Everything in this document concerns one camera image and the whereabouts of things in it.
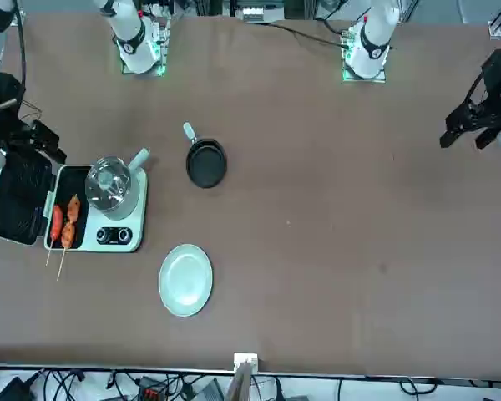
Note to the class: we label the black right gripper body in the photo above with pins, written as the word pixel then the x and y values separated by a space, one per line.
pixel 21 140

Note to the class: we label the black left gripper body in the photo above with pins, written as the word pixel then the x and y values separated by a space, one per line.
pixel 497 75

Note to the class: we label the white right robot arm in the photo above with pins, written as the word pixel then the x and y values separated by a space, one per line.
pixel 133 37

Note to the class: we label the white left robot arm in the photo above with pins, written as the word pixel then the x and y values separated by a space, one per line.
pixel 373 42

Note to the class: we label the mint green cooking machine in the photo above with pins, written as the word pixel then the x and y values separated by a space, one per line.
pixel 87 234

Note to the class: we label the orange meat skewer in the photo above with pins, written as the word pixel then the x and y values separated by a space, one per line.
pixel 73 209

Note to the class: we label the glass pot lid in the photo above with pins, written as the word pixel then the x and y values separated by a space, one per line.
pixel 106 184

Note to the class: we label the mint green pot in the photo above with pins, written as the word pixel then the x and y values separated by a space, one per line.
pixel 141 158

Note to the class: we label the black frying pan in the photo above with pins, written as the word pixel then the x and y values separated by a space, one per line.
pixel 206 165

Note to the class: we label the pale green plate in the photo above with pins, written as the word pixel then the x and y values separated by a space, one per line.
pixel 185 280

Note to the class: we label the white power strip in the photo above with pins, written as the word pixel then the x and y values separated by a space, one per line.
pixel 252 13

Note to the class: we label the black power adapter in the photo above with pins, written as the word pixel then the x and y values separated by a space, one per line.
pixel 12 388

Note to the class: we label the red and black device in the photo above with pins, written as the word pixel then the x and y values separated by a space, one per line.
pixel 150 390

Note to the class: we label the beige board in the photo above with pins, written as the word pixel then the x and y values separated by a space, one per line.
pixel 240 384

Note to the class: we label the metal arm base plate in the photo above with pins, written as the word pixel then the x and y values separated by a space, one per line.
pixel 160 72
pixel 382 77

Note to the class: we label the small white bracket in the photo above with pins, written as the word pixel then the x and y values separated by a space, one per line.
pixel 246 359

